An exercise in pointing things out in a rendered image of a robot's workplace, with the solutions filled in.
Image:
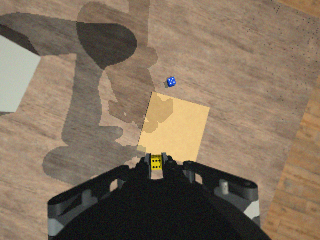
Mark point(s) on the yellow die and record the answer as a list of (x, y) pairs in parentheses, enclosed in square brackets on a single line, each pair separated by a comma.
[(156, 162)]

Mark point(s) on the tan square mat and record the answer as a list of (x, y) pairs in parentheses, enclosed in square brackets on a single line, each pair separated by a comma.
[(173, 126)]

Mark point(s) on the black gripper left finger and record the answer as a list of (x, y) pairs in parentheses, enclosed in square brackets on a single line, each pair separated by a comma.
[(62, 208)]

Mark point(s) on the blue die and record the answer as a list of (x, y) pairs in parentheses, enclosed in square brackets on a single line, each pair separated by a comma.
[(171, 82)]

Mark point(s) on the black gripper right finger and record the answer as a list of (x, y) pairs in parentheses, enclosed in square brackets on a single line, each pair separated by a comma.
[(239, 191)]

